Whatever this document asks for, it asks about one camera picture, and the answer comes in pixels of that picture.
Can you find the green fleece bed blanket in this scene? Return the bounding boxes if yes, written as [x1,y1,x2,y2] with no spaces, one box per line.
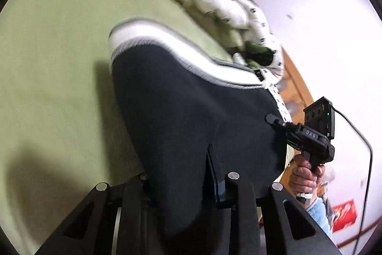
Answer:
[0,0,245,255]

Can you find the light blue sleeve forearm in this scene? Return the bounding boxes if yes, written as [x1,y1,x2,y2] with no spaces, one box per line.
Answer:
[306,197,332,239]

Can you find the wooden bed frame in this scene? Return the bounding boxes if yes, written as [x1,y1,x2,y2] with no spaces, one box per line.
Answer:
[277,50,314,123]

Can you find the black pants with white stripe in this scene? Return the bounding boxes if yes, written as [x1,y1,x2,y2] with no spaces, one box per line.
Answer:
[109,19,290,254]

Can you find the black cable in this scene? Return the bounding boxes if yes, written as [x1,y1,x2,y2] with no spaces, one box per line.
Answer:
[331,107,374,255]

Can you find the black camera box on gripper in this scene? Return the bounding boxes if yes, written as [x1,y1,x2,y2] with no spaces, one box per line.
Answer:
[303,96,335,140]

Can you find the red box on floor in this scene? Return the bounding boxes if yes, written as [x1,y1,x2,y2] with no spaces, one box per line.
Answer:
[332,199,358,232]

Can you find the white patterned quilt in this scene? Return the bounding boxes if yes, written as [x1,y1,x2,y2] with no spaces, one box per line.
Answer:
[194,0,292,122]

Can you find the person's right hand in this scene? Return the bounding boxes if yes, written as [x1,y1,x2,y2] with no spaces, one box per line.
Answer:
[288,155,326,208]

